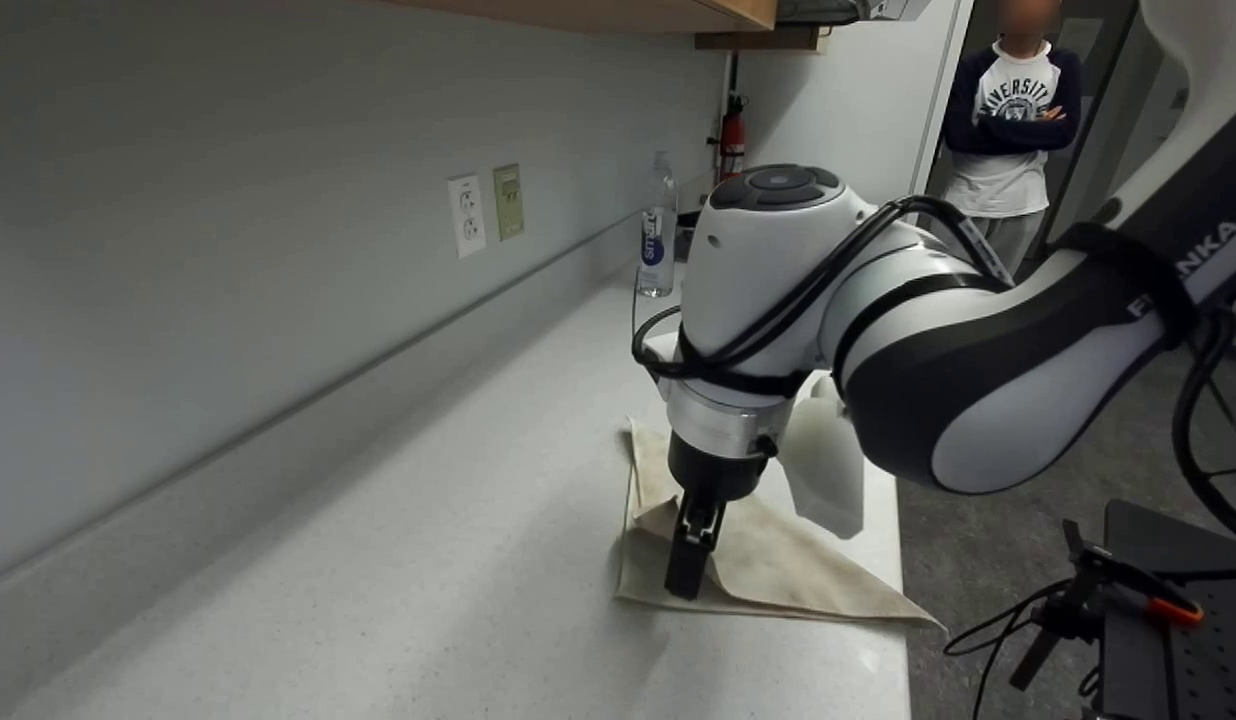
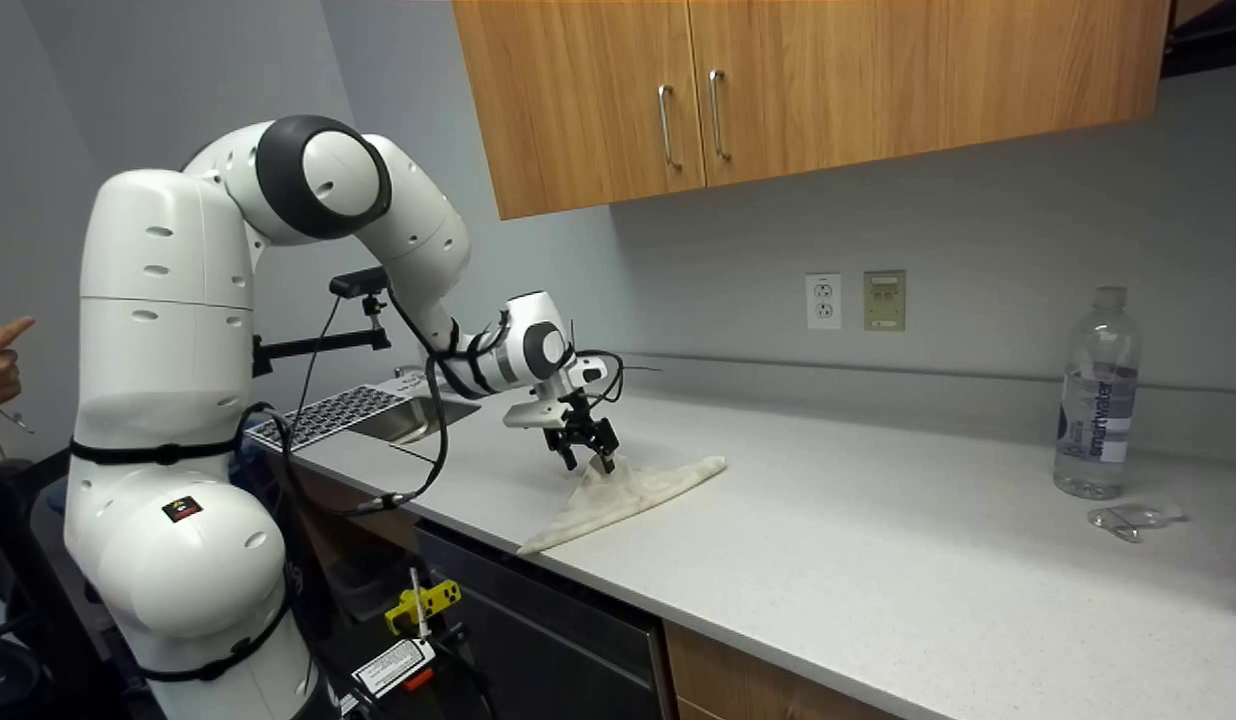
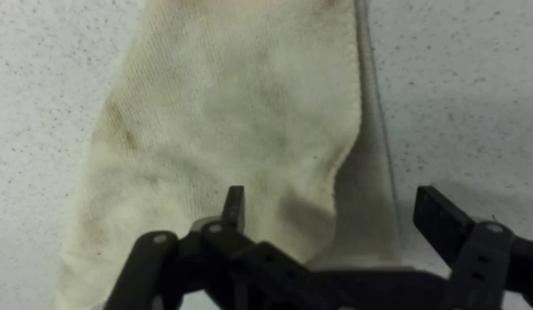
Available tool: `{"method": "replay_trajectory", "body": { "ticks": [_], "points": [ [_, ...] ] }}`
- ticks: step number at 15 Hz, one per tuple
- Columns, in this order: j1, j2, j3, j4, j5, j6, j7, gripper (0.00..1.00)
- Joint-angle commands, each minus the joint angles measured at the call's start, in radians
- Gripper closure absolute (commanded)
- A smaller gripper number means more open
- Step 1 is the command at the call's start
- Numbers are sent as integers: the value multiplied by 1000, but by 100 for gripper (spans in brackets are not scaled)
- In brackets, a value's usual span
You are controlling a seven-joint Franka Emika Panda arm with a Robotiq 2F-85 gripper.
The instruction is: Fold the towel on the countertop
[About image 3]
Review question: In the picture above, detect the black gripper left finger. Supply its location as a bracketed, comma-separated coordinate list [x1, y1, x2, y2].
[102, 184, 263, 310]

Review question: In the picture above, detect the stained cream cloth towel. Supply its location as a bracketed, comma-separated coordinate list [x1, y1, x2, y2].
[52, 0, 408, 310]

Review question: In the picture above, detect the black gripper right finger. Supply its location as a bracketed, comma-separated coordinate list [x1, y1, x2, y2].
[413, 184, 533, 310]

